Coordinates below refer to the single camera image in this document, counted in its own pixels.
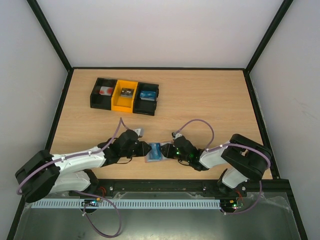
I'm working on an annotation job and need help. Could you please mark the black aluminium frame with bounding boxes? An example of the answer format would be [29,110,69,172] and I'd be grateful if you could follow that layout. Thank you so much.
[0,0,320,240]

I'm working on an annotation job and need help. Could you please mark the dark card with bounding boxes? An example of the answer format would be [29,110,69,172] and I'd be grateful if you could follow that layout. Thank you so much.
[120,88,135,98]

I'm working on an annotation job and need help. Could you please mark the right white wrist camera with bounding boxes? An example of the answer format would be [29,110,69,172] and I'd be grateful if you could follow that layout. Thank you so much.
[171,132,183,140]

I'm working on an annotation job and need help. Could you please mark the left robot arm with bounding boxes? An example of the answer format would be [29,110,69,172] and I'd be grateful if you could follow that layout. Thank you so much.
[15,128,152,203]

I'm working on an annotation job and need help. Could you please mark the metal front plate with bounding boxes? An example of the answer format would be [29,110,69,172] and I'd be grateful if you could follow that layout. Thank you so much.
[14,192,300,240]

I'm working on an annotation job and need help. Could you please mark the white red card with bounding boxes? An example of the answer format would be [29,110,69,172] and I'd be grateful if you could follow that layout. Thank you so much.
[98,86,114,96]

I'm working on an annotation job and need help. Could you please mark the left black bin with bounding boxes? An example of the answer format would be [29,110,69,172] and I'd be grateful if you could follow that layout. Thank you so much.
[90,77,118,111]

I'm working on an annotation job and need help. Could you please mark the blue card in bin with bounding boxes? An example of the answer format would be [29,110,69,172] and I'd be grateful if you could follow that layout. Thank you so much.
[139,90,157,101]

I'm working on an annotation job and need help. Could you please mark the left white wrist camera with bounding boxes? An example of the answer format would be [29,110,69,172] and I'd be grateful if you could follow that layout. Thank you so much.
[133,128,145,138]

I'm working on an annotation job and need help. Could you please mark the black bin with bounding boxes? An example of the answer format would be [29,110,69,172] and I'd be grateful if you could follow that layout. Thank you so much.
[90,77,118,111]
[133,82,159,116]

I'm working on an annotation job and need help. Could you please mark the blue VIP card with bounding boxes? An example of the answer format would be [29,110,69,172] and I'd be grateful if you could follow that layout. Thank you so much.
[146,142,163,162]

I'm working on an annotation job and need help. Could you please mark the right black bin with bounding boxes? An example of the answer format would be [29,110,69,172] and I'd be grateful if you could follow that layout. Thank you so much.
[133,82,159,116]

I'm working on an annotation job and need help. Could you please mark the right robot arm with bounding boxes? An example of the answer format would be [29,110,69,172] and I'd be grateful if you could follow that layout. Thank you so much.
[159,133,273,196]

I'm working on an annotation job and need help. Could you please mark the light blue cable duct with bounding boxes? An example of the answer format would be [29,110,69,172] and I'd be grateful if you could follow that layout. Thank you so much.
[30,198,221,210]

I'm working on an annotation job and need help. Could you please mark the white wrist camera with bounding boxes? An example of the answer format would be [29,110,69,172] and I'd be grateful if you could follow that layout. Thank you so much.
[171,132,183,140]
[133,128,145,138]

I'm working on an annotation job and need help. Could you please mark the yellow bin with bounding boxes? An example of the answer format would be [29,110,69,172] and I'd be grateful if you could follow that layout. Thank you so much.
[111,79,138,113]

